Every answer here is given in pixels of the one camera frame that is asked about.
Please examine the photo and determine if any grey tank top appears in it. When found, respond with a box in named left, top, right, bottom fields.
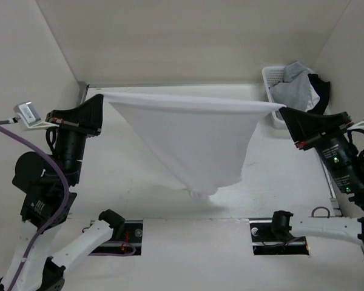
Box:
left=269, top=61, right=311, bottom=111

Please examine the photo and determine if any pale pink tank top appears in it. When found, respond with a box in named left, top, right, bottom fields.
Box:
left=104, top=92, right=283, bottom=197

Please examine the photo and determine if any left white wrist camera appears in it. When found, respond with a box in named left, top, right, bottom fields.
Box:
left=14, top=101, right=59, bottom=131

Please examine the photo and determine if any black tank top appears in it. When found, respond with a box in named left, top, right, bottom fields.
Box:
left=308, top=74, right=331, bottom=115

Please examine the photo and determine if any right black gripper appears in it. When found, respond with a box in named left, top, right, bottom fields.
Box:
left=278, top=104, right=364, bottom=191

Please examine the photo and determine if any white plastic laundry basket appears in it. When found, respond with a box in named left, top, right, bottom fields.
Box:
left=261, top=61, right=331, bottom=114

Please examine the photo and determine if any right metal table rail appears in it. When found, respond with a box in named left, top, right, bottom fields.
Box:
left=320, top=160, right=342, bottom=216

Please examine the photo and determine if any white tank top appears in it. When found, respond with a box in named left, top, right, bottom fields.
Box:
left=305, top=87, right=320, bottom=112

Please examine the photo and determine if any left metal table rail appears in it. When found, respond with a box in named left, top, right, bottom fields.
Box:
left=76, top=81, right=89, bottom=105

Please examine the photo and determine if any metal table rail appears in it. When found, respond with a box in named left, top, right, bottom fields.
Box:
left=76, top=81, right=89, bottom=105
left=320, top=160, right=342, bottom=216

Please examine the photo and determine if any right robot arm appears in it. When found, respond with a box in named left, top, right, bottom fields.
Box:
left=269, top=107, right=364, bottom=246

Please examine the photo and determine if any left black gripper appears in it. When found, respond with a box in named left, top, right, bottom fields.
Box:
left=48, top=92, right=107, bottom=183

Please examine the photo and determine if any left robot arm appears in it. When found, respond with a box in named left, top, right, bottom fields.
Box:
left=0, top=94, right=125, bottom=290

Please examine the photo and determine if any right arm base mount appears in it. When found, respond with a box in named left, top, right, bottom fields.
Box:
left=249, top=219, right=309, bottom=256

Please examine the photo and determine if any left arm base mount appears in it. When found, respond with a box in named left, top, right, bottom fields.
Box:
left=90, top=220, right=144, bottom=257

